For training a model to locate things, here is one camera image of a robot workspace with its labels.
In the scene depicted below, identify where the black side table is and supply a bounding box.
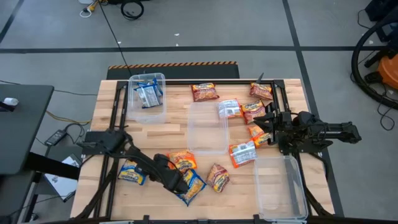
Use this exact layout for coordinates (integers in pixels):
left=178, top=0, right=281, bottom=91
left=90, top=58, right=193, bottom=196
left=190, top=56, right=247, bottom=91
left=0, top=83, right=55, bottom=175

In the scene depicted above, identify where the black equipment case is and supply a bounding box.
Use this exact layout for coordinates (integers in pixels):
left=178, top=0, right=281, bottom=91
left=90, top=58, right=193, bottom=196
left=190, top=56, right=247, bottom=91
left=364, top=0, right=398, bottom=22

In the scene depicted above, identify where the black hazard-striped floor mat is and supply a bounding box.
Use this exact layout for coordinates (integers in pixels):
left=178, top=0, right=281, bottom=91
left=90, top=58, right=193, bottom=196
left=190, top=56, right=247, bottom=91
left=106, top=61, right=241, bottom=80

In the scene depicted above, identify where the long thin black cable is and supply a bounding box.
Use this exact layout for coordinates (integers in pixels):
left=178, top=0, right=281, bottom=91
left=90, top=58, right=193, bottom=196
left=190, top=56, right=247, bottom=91
left=98, top=0, right=133, bottom=77

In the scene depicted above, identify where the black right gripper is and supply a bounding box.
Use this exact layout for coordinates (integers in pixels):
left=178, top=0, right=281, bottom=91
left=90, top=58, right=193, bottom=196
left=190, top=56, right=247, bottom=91
left=253, top=111, right=294, bottom=146

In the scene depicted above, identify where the white paper booklet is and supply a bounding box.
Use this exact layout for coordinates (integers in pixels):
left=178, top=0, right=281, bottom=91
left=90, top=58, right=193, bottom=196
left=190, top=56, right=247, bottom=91
left=43, top=154, right=80, bottom=203

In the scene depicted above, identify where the black vacuum hose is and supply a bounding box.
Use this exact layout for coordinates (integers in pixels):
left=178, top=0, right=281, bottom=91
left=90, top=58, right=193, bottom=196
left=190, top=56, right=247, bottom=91
left=350, top=14, right=398, bottom=110

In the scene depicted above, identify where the black coiled cable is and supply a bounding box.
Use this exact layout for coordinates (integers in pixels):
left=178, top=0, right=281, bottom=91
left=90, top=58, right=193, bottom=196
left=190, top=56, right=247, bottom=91
left=120, top=0, right=145, bottom=21

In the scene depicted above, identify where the black power adapter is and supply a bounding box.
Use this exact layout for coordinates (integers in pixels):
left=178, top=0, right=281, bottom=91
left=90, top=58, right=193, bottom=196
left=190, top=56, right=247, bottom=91
left=44, top=129, right=68, bottom=147

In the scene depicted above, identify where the white and yellow plug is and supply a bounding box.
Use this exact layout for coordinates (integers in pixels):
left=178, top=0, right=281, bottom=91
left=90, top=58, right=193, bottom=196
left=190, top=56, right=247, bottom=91
left=79, top=0, right=100, bottom=18

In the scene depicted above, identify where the blue Maruchan ramen pack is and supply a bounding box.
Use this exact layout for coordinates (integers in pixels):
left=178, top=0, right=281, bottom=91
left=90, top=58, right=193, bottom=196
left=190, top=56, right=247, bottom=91
left=175, top=169, right=208, bottom=207
left=117, top=159, right=147, bottom=187
left=133, top=78, right=164, bottom=110

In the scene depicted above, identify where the orange shop vacuum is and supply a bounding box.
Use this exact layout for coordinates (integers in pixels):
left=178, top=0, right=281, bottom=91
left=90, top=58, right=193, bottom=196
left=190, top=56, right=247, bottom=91
left=377, top=52, right=398, bottom=91

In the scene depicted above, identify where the small black device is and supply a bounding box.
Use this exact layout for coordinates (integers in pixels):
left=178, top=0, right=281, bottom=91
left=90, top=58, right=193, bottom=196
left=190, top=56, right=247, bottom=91
left=0, top=101, right=16, bottom=113

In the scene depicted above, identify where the black looped floor cable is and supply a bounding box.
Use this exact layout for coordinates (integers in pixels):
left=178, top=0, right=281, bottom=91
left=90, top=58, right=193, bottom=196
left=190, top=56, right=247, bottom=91
left=376, top=83, right=396, bottom=131

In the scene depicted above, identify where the yellow floor cable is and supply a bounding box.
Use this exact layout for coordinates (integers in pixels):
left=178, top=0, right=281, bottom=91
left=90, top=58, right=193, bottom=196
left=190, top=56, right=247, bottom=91
left=45, top=110, right=93, bottom=125

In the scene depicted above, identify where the clear plastic bin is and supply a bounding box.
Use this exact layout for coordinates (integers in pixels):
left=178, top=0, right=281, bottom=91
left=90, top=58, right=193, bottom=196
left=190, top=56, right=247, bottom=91
left=253, top=154, right=309, bottom=222
left=126, top=72, right=167, bottom=124
left=186, top=101, right=230, bottom=156

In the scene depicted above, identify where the black aluminium rig frame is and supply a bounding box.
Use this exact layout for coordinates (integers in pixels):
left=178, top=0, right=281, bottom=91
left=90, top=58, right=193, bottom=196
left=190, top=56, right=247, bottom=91
left=73, top=79, right=335, bottom=224

